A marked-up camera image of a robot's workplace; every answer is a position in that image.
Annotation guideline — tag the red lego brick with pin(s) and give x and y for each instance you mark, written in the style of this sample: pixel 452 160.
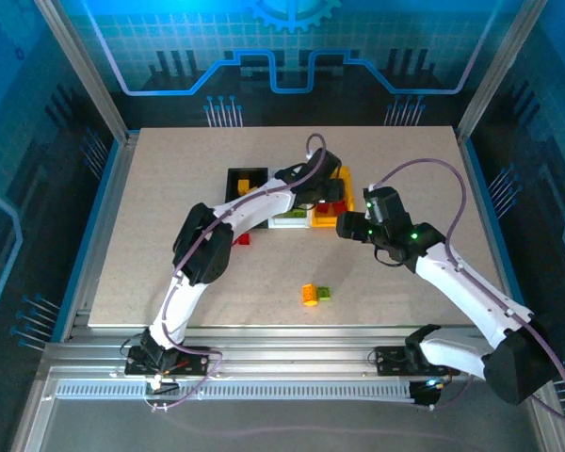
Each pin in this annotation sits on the red lego brick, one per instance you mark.
pixel 341 207
pixel 245 240
pixel 324 208

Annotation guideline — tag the long green lego brick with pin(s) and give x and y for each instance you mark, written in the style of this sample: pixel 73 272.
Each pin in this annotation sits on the long green lego brick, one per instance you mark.
pixel 296 214

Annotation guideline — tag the yellow lego brick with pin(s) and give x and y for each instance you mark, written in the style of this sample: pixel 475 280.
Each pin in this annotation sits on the yellow lego brick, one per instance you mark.
pixel 253 190
pixel 243 184

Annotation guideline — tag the orange lego brick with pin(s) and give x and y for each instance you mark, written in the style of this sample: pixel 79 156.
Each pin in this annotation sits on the orange lego brick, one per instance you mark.
pixel 309 295

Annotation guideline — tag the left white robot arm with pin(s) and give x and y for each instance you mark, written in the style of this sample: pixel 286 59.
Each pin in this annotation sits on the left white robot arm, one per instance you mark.
pixel 263 207

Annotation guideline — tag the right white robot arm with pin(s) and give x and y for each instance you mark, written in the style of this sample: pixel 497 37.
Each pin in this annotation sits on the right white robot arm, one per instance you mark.
pixel 466 287

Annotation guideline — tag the yellow plastic bin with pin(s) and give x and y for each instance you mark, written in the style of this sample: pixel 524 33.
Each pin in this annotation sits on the yellow plastic bin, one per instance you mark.
pixel 348 188

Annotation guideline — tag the white plastic bin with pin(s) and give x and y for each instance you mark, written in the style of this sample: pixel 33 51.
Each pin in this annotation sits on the white plastic bin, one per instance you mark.
pixel 287 223

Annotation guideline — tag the black plastic bin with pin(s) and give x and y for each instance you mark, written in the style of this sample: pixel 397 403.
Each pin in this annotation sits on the black plastic bin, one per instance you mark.
pixel 233 198

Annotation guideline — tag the aluminium front beam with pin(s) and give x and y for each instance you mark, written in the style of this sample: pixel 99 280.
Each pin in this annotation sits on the aluminium front beam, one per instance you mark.
pixel 287 353

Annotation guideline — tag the black controller box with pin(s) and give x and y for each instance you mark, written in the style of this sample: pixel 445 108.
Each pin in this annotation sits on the black controller box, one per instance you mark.
pixel 424 395

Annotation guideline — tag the aluminium frame post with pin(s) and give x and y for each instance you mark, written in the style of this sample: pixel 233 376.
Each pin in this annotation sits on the aluminium frame post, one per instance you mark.
pixel 87 70
pixel 501 70

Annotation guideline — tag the aluminium side rail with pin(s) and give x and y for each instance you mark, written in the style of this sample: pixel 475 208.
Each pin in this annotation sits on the aluminium side rail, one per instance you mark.
pixel 102 235

